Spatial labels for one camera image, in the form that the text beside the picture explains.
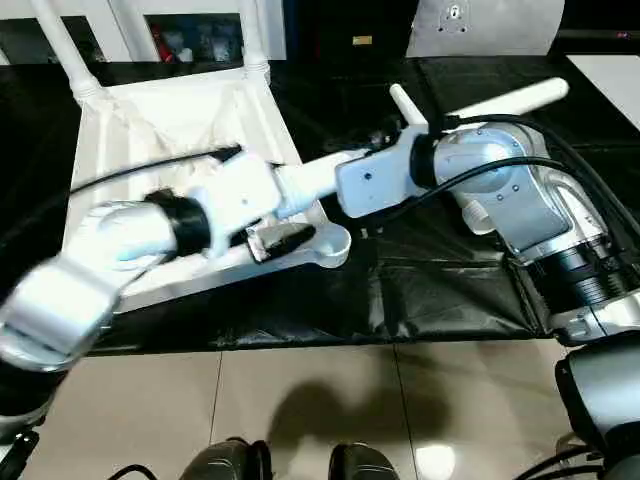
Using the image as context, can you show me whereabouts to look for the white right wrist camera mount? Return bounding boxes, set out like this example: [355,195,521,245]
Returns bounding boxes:
[333,125,432,220]

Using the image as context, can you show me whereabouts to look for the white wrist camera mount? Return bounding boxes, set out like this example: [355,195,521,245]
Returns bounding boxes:
[333,125,432,220]
[188,152,282,260]

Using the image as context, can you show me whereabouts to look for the glossy black box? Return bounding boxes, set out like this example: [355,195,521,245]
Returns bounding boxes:
[284,0,417,60]

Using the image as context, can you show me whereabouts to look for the dark right robot foot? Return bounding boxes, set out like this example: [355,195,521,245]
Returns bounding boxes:
[328,441,402,480]

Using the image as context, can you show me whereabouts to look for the black table mat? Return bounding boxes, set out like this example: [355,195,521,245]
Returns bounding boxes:
[0,53,640,357]

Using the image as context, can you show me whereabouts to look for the white flat board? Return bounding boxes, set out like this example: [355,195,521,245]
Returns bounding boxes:
[565,52,640,127]

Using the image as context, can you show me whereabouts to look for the black left wrist camera cable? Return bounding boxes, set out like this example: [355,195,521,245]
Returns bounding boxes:
[68,143,244,195]

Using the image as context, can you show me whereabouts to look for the white plastic table top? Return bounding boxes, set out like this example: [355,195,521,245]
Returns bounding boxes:
[63,69,354,315]

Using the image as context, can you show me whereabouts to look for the white panel with round mount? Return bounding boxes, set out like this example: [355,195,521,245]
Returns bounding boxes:
[404,0,567,59]

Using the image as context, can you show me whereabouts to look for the white cabinet with glass doors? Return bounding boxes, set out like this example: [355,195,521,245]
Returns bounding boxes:
[0,0,290,65]

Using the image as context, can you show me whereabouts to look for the dark left robot foot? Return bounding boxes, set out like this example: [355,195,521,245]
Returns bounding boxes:
[183,436,275,480]

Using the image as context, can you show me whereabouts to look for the dark robot foot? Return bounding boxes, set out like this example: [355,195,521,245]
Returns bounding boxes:
[183,436,275,480]
[328,441,402,480]

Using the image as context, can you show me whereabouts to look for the white plastic table leg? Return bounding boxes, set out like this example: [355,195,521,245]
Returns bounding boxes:
[239,0,275,77]
[28,0,102,101]
[388,83,499,237]
[271,76,571,222]

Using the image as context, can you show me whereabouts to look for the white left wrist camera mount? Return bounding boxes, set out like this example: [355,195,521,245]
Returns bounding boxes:
[188,152,282,260]

